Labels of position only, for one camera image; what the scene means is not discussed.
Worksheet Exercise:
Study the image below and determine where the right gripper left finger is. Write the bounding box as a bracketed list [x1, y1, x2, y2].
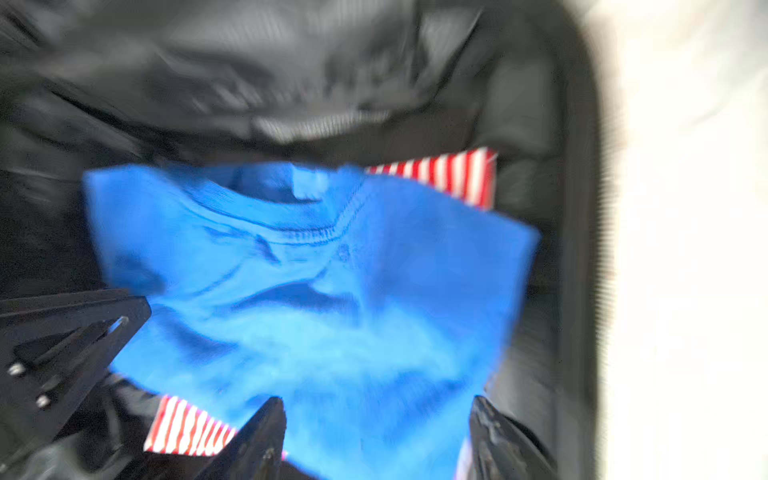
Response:
[195, 397, 287, 480]

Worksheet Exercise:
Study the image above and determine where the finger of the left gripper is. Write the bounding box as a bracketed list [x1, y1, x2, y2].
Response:
[1, 290, 151, 465]

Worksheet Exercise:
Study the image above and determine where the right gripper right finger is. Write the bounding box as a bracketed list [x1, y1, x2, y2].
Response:
[469, 396, 558, 480]

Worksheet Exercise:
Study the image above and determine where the blue t-shirt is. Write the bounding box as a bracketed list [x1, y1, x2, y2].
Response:
[83, 162, 539, 479]

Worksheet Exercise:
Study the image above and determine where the red white striped cloth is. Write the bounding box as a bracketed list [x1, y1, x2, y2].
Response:
[143, 147, 498, 458]

